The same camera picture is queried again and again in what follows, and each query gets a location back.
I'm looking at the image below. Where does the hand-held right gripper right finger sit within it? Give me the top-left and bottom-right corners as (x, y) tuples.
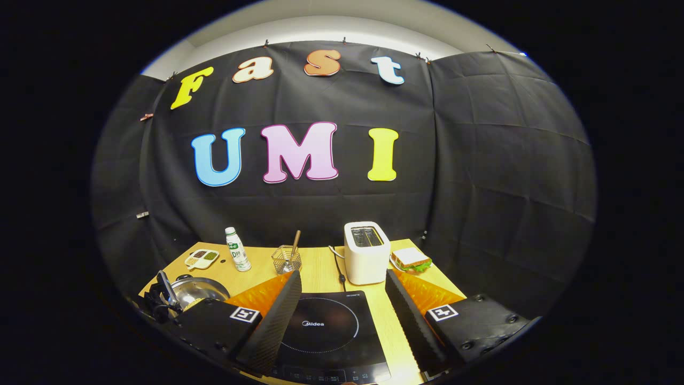
(385, 269), (535, 378)

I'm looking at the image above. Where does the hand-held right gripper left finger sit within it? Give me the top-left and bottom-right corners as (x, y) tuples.
(176, 270), (303, 378)

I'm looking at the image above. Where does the steel pot with black handles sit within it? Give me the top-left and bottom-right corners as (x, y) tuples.
(171, 275), (231, 312)

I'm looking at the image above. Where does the black induction cooktop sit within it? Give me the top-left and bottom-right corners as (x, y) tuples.
(270, 290), (392, 384)

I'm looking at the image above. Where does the clear utensil holder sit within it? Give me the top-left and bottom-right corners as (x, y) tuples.
(271, 245), (302, 275)

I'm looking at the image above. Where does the white divided bean dish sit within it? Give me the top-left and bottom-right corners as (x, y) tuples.
(184, 249), (220, 270)

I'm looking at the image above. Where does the sandwich with lettuce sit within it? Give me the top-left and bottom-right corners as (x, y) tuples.
(390, 247), (432, 273)

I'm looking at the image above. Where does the white drink bottle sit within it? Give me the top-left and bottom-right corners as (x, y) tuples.
(224, 227), (252, 272)

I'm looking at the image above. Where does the white toaster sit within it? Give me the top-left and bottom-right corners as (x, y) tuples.
(344, 221), (392, 286)

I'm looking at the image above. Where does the black backdrop cloth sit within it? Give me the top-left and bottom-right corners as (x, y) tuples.
(91, 40), (597, 343)

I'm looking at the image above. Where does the black toaster cable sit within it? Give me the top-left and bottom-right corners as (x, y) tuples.
(328, 245), (348, 284)

